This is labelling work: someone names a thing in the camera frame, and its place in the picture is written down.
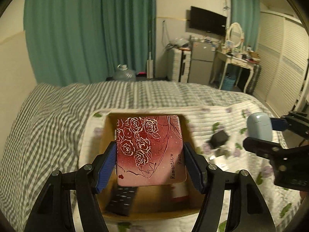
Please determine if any white charger box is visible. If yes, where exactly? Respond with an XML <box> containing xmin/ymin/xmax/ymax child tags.
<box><xmin>209</xmin><ymin>148</ymin><xmax>229</xmax><ymax>171</ymax></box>

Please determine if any black rectangular box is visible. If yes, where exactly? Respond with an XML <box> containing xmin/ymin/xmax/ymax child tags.
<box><xmin>209</xmin><ymin>130</ymin><xmax>229</xmax><ymax>149</ymax></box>

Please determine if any red rose card box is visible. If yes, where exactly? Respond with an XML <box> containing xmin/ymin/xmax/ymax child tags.
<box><xmin>115</xmin><ymin>115</ymin><xmax>186</xmax><ymax>187</ymax></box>

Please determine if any black remote control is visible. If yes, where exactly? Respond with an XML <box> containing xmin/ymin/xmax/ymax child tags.
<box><xmin>106</xmin><ymin>185</ymin><xmax>138</xmax><ymax>216</ymax></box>

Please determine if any white floral quilt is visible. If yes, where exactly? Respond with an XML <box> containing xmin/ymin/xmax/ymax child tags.
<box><xmin>79</xmin><ymin>100</ymin><xmax>300</xmax><ymax>231</ymax></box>

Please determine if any brown cardboard box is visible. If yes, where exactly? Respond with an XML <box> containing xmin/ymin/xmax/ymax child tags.
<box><xmin>97</xmin><ymin>113</ymin><xmax>204</xmax><ymax>220</ymax></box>

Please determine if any blue storage basket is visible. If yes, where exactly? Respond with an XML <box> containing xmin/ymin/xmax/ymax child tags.
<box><xmin>221</xmin><ymin>73</ymin><xmax>236</xmax><ymax>91</ymax></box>

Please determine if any white dressing table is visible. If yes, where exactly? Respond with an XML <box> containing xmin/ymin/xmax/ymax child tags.
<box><xmin>210</xmin><ymin>50</ymin><xmax>258</xmax><ymax>95</ymax></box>

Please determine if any grey checked bedspread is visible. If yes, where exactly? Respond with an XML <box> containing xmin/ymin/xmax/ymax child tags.
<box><xmin>1</xmin><ymin>81</ymin><xmax>268</xmax><ymax>231</ymax></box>

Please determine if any white louvered wardrobe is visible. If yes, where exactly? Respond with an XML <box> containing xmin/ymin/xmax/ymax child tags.
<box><xmin>254</xmin><ymin>12</ymin><xmax>308</xmax><ymax>116</ymax></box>

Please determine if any white oval mirror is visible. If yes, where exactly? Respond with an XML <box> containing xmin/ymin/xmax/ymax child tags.
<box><xmin>225</xmin><ymin>23</ymin><xmax>244</xmax><ymax>49</ymax></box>

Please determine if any clear water jug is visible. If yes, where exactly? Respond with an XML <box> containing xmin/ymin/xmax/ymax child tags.
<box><xmin>113</xmin><ymin>64</ymin><xmax>136</xmax><ymax>82</ymax></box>

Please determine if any grey small refrigerator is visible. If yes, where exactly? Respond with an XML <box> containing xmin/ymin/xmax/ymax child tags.
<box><xmin>188</xmin><ymin>41</ymin><xmax>215</xmax><ymax>85</ymax></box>

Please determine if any white suitcase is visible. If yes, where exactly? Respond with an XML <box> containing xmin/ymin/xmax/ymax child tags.
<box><xmin>167</xmin><ymin>48</ymin><xmax>191</xmax><ymax>83</ymax></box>

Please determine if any teal right curtain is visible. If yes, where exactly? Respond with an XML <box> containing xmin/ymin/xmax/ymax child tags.
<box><xmin>230</xmin><ymin>0</ymin><xmax>260</xmax><ymax>51</ymax></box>

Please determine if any teal curtain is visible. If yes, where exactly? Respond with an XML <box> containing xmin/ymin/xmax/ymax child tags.
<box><xmin>230</xmin><ymin>0</ymin><xmax>260</xmax><ymax>51</ymax></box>
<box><xmin>24</xmin><ymin>0</ymin><xmax>156</xmax><ymax>86</ymax></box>

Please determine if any black wall television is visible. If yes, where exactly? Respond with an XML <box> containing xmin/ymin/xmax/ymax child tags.
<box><xmin>189</xmin><ymin>6</ymin><xmax>227</xmax><ymax>36</ymax></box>

